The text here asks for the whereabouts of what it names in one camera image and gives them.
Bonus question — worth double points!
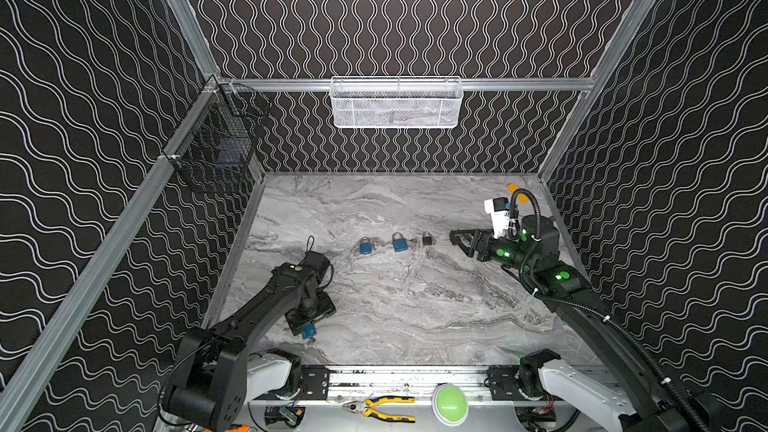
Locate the blue padlock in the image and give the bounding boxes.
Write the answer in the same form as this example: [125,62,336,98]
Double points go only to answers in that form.
[358,237,379,255]
[392,232,418,253]
[301,323,317,346]

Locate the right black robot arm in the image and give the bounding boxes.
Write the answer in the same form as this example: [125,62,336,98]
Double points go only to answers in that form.
[449,188,720,431]

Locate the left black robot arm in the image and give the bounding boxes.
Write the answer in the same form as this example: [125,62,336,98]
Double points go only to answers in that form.
[157,237,336,431]

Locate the green circuit board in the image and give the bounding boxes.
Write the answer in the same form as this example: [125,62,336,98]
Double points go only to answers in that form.
[264,406,305,429]

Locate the orange tool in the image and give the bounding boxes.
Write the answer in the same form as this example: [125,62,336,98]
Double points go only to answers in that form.
[228,425,252,432]

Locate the green round button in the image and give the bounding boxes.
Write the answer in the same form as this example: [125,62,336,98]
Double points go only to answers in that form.
[432,383,469,427]

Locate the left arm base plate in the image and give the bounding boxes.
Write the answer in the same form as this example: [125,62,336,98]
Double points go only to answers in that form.
[263,364,331,402]

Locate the yellow handled pliers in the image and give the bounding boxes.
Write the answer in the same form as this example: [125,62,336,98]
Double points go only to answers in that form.
[342,395,416,424]

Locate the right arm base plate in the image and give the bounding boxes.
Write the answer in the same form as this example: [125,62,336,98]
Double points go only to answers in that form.
[483,364,565,402]

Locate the white wire basket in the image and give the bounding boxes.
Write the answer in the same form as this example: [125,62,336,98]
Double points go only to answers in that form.
[329,76,464,129]

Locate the black wire basket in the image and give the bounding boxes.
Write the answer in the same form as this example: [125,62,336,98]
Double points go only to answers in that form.
[169,77,274,196]

